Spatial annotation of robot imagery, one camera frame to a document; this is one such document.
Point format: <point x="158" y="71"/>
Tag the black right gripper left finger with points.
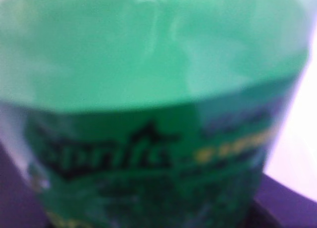
<point x="18" y="206"/>

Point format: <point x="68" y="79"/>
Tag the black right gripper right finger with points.
<point x="276" y="206"/>

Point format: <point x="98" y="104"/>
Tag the green sprite bottle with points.
<point x="147" y="113"/>

